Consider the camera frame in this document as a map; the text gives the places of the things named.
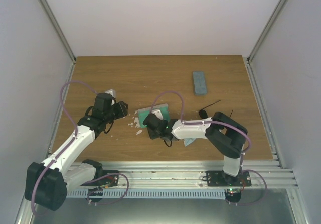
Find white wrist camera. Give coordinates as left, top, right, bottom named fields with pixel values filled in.
left=105, top=89, right=116, bottom=98
left=152, top=109, right=163, bottom=120

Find blue cleaning cloth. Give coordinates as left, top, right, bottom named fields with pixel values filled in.
left=184, top=138, right=195, bottom=147

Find dark round sunglasses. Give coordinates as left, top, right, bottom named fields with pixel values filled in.
left=198, top=99, right=234, bottom=119

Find grey glasses case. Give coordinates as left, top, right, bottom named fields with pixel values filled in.
left=137, top=104, right=170, bottom=128

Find white paper scraps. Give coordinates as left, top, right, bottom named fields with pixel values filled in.
left=110, top=111, right=143, bottom=139

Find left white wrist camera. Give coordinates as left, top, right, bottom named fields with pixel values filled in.
left=105, top=89, right=116, bottom=98

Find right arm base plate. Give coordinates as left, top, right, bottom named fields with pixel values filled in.
left=201, top=170, right=252, bottom=187

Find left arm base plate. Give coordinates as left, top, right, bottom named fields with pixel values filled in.
left=82, top=170, right=119, bottom=187

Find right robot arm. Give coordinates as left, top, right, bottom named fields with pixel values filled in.
left=143, top=112, right=250, bottom=186

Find aluminium frame rail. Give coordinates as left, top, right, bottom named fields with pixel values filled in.
left=28, top=160, right=299, bottom=190

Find teal glasses case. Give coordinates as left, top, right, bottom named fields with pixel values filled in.
left=192, top=71, right=207, bottom=96

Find slotted cable duct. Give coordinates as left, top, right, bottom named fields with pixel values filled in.
left=67, top=188, right=225, bottom=200

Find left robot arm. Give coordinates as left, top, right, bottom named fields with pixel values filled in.
left=24, top=89, right=128, bottom=211

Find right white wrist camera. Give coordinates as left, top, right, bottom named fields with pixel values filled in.
left=152, top=109, right=163, bottom=120

